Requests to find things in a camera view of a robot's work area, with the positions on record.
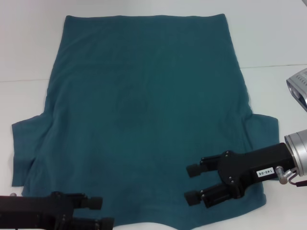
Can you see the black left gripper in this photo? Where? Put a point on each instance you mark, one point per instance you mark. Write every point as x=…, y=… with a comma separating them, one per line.
x=36, y=210

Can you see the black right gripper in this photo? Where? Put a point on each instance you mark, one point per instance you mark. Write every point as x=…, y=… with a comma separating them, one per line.
x=242, y=167

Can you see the teal blue t-shirt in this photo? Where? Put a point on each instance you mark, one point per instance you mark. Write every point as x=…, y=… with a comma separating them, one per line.
x=144, y=107

